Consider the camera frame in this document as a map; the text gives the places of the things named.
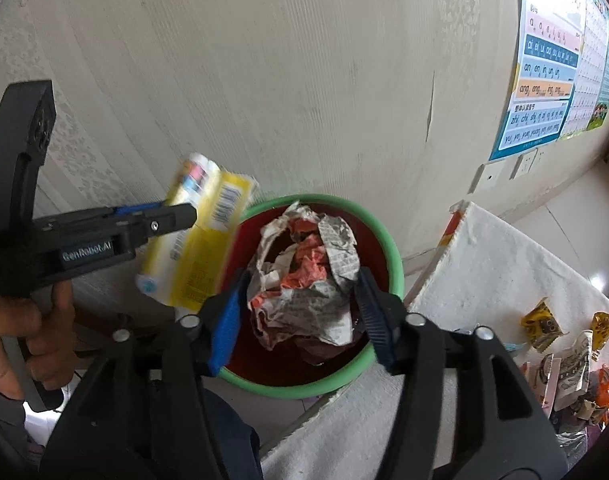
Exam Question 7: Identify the white table cloth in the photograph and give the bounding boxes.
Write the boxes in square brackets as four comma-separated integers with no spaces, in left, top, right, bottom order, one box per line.
[259,200,609,480]

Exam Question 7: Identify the white wall plate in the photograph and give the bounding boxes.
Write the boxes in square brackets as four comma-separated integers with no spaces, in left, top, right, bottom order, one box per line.
[469,160,508,195]

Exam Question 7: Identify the person's dark blue trousers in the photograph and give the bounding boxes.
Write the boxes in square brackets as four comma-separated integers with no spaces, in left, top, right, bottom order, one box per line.
[199,390,265,480]

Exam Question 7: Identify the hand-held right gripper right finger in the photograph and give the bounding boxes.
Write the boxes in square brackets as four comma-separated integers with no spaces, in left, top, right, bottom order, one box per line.
[353,266,568,480]

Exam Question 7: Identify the person's left hand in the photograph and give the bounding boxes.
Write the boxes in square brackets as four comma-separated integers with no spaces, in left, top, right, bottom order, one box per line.
[0,281,78,402]

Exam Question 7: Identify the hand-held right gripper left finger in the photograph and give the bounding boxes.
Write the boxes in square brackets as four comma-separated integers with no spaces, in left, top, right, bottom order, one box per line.
[39,269,265,480]

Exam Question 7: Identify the small orange-yellow wrapper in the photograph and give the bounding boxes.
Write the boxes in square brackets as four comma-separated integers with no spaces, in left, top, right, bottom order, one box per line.
[591,311,609,351]

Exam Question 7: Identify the yellow snack packet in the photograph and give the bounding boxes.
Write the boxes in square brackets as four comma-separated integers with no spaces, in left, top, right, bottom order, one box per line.
[136,152,259,311]

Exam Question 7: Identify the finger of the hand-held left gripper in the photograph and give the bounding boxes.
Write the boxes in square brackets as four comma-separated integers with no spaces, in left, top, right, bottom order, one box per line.
[115,201,169,217]
[107,203,198,248]

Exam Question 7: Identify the blue letter wall poster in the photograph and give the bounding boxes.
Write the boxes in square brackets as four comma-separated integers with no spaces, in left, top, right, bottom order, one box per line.
[489,0,588,162]

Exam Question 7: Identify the orange snack wrapper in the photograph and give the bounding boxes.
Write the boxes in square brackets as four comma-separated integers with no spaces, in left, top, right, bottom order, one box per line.
[587,362,609,422]

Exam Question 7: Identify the red bin with green rim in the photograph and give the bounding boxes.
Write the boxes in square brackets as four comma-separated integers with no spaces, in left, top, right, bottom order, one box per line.
[217,194,405,401]

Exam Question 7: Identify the yellow snack wrapper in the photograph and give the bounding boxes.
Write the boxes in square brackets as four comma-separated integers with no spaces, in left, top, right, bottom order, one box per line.
[521,297,568,354]

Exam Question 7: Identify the white printed wrapper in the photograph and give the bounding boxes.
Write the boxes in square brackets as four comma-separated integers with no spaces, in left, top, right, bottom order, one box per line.
[555,330,596,411]

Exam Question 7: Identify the newspaper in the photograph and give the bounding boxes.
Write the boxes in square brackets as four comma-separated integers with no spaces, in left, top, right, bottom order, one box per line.
[244,201,361,352]

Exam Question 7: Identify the pink and white wrapper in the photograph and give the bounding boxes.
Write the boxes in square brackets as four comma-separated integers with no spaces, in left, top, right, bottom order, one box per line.
[522,352,560,418]

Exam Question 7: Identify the white chart wall poster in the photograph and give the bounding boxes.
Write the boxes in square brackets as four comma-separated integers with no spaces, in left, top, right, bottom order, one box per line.
[559,0,609,141]

